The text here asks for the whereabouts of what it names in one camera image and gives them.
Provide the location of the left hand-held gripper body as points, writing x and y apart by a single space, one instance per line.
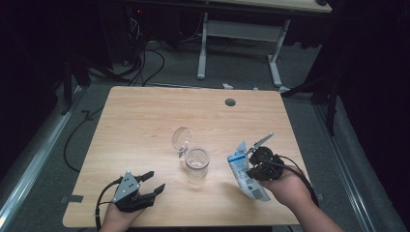
127 190

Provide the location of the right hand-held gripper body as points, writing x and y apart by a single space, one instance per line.
267 166

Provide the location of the white and blue milk carton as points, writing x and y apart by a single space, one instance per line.
240 167

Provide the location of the clear glass jar with lid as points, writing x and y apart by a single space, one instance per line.
197 161

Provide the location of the person's left hand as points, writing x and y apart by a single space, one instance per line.
116 220

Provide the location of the person's right hand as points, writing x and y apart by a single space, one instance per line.
290 190

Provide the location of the grey tape strip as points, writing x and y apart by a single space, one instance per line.
71 198
320 196

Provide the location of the blue scrap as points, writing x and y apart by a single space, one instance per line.
254 86

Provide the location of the black metal stand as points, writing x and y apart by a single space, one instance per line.
332 109
67 93

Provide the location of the white scrap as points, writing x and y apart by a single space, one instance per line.
227 86

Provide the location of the white-framed desk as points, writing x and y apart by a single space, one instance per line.
241 30

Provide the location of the dark box with red light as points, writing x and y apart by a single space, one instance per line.
138 11

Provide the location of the metal floor rail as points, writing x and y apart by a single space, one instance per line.
38 161
346 174

